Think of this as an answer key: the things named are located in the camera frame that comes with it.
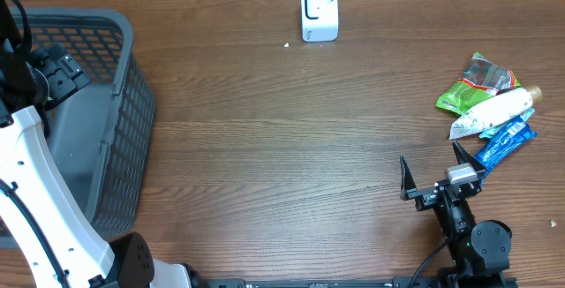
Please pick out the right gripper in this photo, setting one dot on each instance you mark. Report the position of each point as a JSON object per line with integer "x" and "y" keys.
{"x": 425, "y": 196}

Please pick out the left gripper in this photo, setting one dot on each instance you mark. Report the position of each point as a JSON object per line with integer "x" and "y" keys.
{"x": 64, "y": 72}

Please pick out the white tube with gold cap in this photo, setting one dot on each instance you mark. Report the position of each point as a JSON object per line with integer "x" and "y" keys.
{"x": 495, "y": 111}

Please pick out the blue snack packet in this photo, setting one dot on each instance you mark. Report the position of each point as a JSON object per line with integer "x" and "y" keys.
{"x": 504, "y": 143}

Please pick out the green clear snack bag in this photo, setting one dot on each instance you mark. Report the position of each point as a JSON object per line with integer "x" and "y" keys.
{"x": 480, "y": 81}

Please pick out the teal white snack packet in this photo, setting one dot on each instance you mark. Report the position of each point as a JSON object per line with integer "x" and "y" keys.
{"x": 521, "y": 118}

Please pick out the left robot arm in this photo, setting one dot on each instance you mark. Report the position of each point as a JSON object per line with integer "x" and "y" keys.
{"x": 38, "y": 210}

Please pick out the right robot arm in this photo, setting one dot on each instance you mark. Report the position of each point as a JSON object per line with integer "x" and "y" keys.
{"x": 479, "y": 251}

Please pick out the white barcode scanner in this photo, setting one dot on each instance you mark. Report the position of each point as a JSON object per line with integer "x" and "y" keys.
{"x": 319, "y": 20}

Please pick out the grey plastic mesh basket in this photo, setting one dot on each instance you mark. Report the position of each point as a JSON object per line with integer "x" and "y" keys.
{"x": 100, "y": 136}

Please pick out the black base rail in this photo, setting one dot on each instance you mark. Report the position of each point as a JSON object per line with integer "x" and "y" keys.
{"x": 395, "y": 282}

